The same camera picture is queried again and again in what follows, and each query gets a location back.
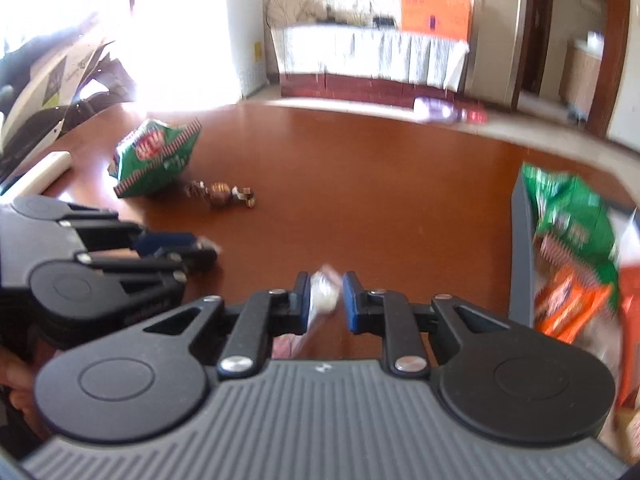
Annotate pink white candy packet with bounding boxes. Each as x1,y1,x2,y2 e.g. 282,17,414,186
271,264,343,360

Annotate brown foil candy string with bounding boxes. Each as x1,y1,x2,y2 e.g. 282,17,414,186
183,180,257,209

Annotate round green chip bag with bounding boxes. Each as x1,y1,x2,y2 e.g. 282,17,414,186
107,118,202,198

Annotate small orange snack packet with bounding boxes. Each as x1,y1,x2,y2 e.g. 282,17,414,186
534,264,614,344

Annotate grey shallow tray box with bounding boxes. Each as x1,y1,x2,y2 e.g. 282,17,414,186
508,171,640,340

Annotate green snack bag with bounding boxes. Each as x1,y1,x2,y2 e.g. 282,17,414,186
521,164,620,311

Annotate long orange snack bar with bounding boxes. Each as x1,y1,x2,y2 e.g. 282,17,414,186
615,264,639,408

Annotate person left hand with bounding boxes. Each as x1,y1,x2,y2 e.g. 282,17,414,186
1,339,56,440

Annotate purple white floor object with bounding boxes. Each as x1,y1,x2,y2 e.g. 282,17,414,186
413,96,488,125

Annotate white air conditioner unit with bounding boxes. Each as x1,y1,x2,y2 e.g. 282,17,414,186
227,0,268,98

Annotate tv cabinet with cloth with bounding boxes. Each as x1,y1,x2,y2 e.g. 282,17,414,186
271,24,469,107

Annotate orange cardboard box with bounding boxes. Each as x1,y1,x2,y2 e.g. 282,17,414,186
400,0,472,41

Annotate kitchen counter cabinet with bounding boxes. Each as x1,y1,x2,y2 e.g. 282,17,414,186
559,39,602,122

